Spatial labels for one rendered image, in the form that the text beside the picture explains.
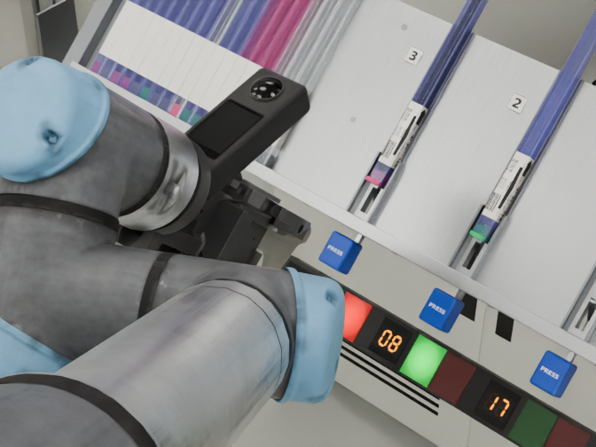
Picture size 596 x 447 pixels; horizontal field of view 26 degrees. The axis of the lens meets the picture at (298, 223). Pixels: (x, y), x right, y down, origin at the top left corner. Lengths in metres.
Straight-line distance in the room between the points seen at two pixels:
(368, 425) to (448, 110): 0.86
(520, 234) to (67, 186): 0.45
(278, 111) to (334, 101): 0.26
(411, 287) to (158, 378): 1.15
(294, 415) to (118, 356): 1.41
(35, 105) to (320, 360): 0.22
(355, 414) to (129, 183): 1.17
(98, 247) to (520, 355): 0.90
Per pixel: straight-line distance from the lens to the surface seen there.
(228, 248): 0.92
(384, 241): 1.10
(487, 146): 1.11
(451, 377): 1.09
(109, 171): 0.78
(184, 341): 0.57
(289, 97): 0.93
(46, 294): 0.75
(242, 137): 0.91
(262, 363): 0.63
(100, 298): 0.74
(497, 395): 1.08
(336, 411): 1.93
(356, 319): 1.13
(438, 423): 1.78
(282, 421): 1.92
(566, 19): 1.62
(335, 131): 1.17
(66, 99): 0.75
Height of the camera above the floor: 1.46
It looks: 41 degrees down
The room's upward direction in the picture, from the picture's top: straight up
